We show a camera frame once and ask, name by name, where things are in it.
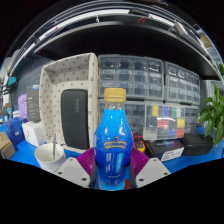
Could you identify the small grey drawer cabinet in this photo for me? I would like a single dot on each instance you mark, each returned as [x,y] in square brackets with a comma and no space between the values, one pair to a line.
[181,83]

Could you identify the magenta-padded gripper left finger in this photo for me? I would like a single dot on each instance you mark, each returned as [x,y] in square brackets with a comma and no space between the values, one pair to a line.
[73,171]

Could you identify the purple plastic bag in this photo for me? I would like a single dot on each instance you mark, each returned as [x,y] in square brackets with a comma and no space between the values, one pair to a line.
[22,106]

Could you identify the blue drink bottle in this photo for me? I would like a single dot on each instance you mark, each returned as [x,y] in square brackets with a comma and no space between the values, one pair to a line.
[113,143]

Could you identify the black overhead shelf unit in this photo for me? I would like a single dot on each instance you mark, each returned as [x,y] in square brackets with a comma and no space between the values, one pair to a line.
[116,36]

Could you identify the clear organiser box, colourful parts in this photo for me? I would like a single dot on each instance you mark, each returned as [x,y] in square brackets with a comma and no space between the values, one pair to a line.
[165,121]

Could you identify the brown cardboard box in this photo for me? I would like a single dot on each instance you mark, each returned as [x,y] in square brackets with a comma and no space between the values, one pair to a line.
[6,146]

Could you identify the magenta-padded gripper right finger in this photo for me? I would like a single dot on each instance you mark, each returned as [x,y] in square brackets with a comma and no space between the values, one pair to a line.
[152,171]

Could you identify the black zip case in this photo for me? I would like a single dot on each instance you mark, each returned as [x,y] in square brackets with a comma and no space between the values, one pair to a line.
[75,118]

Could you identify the black soft pouch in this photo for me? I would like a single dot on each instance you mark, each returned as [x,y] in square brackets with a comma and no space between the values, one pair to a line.
[197,144]

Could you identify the beige dotted storage tray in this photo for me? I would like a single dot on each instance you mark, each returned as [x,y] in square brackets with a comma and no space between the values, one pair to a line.
[66,71]

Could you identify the white ceramic mug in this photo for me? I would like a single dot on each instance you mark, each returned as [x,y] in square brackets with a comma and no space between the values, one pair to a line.
[46,160]

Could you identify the metal spoon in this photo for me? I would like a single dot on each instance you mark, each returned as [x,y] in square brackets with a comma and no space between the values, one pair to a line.
[54,143]

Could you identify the black box with white label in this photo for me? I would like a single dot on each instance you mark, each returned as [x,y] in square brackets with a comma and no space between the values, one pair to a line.
[165,150]

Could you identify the dark grey flat box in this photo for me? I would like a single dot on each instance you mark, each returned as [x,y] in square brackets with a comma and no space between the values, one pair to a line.
[33,103]

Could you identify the green potted plant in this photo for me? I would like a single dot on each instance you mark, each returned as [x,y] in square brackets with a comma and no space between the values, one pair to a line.
[213,113]

